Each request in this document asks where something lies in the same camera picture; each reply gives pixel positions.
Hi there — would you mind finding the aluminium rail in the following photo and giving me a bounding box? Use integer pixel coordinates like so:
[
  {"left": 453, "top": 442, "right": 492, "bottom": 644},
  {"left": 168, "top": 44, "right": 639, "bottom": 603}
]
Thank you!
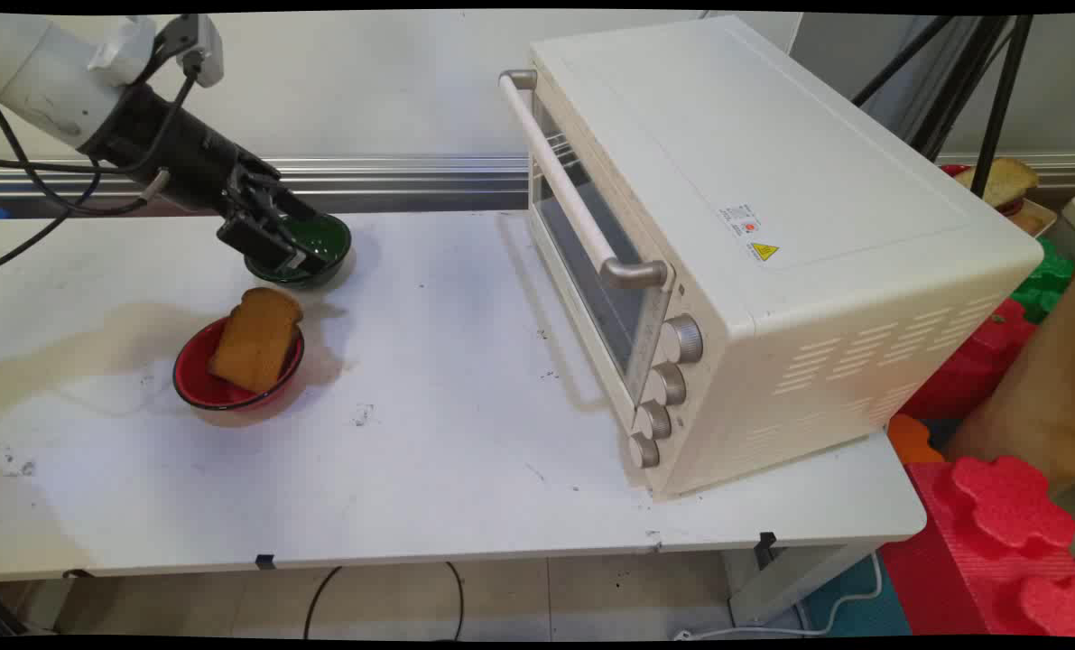
[{"left": 0, "top": 155, "right": 1075, "bottom": 216}]

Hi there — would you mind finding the red foam mat stack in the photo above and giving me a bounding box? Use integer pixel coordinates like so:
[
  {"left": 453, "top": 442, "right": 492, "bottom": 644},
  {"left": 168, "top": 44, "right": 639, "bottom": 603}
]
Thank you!
[{"left": 878, "top": 460, "right": 1075, "bottom": 638}]

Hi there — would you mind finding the black tripod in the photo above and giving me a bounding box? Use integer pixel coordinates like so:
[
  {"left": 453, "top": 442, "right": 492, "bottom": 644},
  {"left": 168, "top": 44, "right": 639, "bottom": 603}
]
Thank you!
[{"left": 851, "top": 14, "right": 1036, "bottom": 200}]

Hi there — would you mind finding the green foam piece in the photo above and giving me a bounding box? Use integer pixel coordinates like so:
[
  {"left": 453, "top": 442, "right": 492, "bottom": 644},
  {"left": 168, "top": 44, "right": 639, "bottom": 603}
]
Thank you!
[{"left": 1010, "top": 238, "right": 1075, "bottom": 324}]

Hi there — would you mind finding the pale bread slice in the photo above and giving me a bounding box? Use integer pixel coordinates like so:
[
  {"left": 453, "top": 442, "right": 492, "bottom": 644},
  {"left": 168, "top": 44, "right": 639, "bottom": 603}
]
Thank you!
[{"left": 954, "top": 157, "right": 1041, "bottom": 210}]

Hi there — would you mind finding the green bowl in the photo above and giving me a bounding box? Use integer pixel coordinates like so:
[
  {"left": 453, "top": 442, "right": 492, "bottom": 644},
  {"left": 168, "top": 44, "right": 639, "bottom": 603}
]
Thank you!
[{"left": 244, "top": 212, "right": 354, "bottom": 291}]

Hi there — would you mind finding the black camera cable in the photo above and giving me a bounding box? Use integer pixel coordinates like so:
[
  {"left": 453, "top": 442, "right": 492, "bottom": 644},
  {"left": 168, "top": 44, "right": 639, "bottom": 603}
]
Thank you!
[{"left": 0, "top": 50, "right": 206, "bottom": 174}]

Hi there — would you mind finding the large red foam block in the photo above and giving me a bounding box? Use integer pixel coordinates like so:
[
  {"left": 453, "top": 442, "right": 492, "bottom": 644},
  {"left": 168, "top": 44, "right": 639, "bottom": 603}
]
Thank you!
[{"left": 898, "top": 298, "right": 1040, "bottom": 422}]

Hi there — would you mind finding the cream oven door with handle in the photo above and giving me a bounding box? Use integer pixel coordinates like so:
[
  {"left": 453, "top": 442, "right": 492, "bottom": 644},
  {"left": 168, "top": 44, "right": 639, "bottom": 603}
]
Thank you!
[{"left": 498, "top": 70, "right": 680, "bottom": 409}]

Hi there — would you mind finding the thin black cable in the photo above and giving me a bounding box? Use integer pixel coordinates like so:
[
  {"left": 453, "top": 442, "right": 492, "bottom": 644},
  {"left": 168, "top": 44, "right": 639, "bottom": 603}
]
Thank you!
[{"left": 0, "top": 162, "right": 105, "bottom": 272}]

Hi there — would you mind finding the black floor cable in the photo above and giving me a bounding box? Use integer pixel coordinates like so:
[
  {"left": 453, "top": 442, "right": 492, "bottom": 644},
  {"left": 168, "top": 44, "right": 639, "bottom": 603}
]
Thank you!
[{"left": 302, "top": 562, "right": 467, "bottom": 642}]

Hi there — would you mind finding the white table leg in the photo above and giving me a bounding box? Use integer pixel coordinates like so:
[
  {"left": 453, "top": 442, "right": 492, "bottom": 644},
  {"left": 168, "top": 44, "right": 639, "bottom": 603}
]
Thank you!
[{"left": 725, "top": 542, "right": 883, "bottom": 629}]

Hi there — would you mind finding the beige tray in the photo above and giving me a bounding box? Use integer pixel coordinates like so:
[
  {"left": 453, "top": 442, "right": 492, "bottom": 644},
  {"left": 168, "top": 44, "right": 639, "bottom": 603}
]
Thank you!
[{"left": 1006, "top": 199, "right": 1060, "bottom": 238}]

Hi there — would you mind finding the cream toaster oven body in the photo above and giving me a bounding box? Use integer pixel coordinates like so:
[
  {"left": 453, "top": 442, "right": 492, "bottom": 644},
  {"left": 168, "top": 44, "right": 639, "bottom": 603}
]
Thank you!
[{"left": 528, "top": 14, "right": 1046, "bottom": 500}]

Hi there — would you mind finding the red bowl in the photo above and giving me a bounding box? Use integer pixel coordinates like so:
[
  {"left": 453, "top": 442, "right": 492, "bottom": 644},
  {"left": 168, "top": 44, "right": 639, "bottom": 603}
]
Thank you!
[{"left": 172, "top": 316, "right": 307, "bottom": 414}]

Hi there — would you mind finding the small red foam flower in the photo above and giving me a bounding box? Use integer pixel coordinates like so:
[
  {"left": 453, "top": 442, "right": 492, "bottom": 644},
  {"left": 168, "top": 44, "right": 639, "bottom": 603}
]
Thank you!
[{"left": 1019, "top": 572, "right": 1075, "bottom": 638}]

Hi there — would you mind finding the large red foam flower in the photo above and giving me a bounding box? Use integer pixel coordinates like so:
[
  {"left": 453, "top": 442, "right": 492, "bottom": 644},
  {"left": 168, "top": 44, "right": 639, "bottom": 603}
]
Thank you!
[{"left": 950, "top": 455, "right": 1075, "bottom": 562}]

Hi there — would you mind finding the brown toast slice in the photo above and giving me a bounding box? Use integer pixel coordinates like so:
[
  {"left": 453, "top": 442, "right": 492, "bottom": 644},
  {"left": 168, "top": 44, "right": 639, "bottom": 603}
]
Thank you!
[{"left": 208, "top": 287, "right": 305, "bottom": 395}]

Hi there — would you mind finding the teal floor mat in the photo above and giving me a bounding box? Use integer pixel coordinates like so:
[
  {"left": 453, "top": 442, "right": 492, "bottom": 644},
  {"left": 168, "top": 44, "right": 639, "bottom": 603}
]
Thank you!
[{"left": 799, "top": 553, "right": 913, "bottom": 638}]

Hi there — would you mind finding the orange foam piece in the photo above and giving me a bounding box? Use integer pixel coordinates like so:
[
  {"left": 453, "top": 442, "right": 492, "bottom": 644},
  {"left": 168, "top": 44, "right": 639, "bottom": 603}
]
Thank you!
[{"left": 887, "top": 413, "right": 947, "bottom": 466}]

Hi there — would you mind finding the black cable with silver plug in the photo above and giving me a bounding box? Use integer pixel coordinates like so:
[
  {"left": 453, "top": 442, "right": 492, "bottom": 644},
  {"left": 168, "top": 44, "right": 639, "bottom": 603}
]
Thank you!
[{"left": 0, "top": 95, "right": 172, "bottom": 218}]

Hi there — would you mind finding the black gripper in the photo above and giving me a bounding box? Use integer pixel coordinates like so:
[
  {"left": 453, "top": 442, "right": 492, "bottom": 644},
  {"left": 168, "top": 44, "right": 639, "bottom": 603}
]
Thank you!
[{"left": 81, "top": 84, "right": 332, "bottom": 274}]

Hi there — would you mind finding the white floor cable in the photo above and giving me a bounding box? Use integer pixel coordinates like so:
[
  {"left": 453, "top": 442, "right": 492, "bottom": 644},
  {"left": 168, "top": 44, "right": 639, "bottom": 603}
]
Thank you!
[{"left": 675, "top": 551, "right": 886, "bottom": 642}]

